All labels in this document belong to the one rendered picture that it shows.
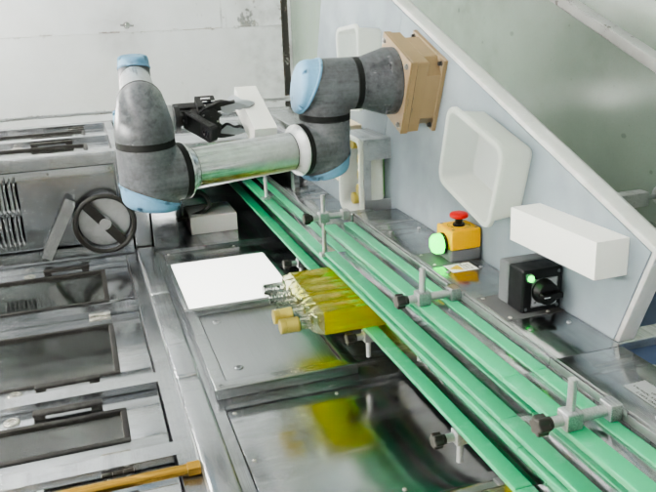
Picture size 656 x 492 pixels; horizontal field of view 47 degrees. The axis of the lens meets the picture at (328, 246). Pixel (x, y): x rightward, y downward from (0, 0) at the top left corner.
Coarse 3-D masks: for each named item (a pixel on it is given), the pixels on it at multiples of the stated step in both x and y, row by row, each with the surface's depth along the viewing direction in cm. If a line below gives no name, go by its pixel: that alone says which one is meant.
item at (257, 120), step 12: (240, 96) 204; (252, 96) 204; (252, 108) 199; (264, 108) 199; (240, 120) 205; (252, 120) 194; (264, 120) 194; (252, 132) 193; (264, 132) 191; (276, 132) 192
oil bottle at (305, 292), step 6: (336, 282) 185; (342, 282) 184; (306, 288) 182; (312, 288) 182; (318, 288) 181; (324, 288) 181; (330, 288) 181; (336, 288) 181; (342, 288) 181; (348, 288) 181; (300, 294) 179; (306, 294) 178; (312, 294) 178; (318, 294) 179; (300, 300) 178; (300, 306) 179
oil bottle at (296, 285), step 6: (324, 276) 190; (330, 276) 190; (336, 276) 189; (294, 282) 187; (300, 282) 186; (306, 282) 186; (312, 282) 186; (318, 282) 186; (324, 282) 186; (330, 282) 186; (288, 288) 186; (294, 288) 184; (300, 288) 184; (294, 294) 184
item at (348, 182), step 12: (360, 144) 197; (360, 156) 198; (348, 168) 215; (360, 168) 199; (348, 180) 216; (360, 180) 200; (348, 192) 217; (360, 192) 201; (348, 204) 216; (360, 204) 202
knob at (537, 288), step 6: (540, 282) 130; (546, 282) 130; (552, 282) 130; (534, 288) 130; (540, 288) 129; (546, 288) 129; (552, 288) 130; (534, 294) 131; (540, 294) 129; (546, 294) 129; (552, 294) 129; (558, 294) 129; (534, 300) 132; (540, 300) 130; (546, 300) 129; (552, 300) 130
